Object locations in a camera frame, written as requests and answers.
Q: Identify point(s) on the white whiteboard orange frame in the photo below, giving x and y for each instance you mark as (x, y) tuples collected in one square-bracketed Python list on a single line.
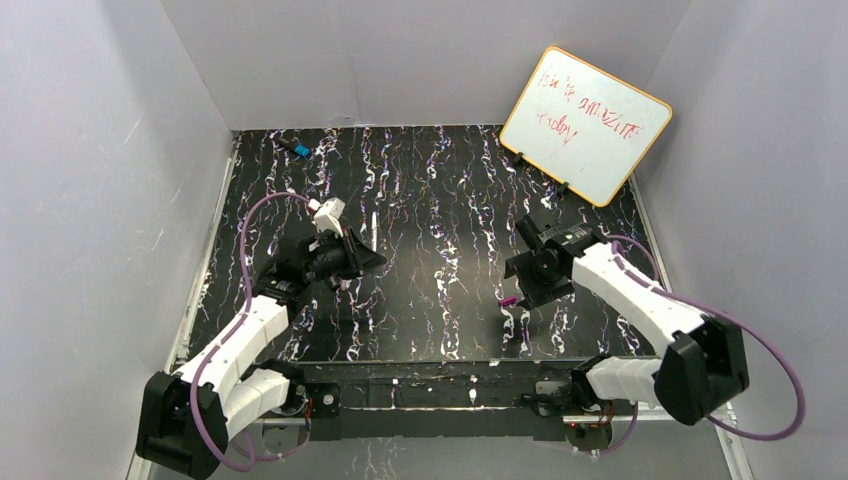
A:
[(583, 127)]

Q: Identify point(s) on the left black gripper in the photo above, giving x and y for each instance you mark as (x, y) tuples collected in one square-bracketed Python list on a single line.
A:
[(354, 253)]

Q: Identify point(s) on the white pen green tip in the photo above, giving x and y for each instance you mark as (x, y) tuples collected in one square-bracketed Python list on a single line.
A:
[(374, 231)]

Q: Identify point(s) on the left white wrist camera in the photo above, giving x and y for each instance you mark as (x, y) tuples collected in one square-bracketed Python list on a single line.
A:
[(326, 215)]

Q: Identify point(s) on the blue capped black marker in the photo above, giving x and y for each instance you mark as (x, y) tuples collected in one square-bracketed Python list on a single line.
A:
[(296, 148)]

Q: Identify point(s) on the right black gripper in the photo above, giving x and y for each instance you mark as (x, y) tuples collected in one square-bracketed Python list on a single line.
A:
[(524, 273)]

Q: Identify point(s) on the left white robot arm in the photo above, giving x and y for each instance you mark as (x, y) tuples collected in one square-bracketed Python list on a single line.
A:
[(188, 417)]

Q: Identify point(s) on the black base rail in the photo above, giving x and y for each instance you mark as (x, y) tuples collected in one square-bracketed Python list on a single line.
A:
[(497, 398)]

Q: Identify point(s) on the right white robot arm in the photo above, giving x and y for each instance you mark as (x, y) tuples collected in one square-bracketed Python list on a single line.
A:
[(700, 361)]

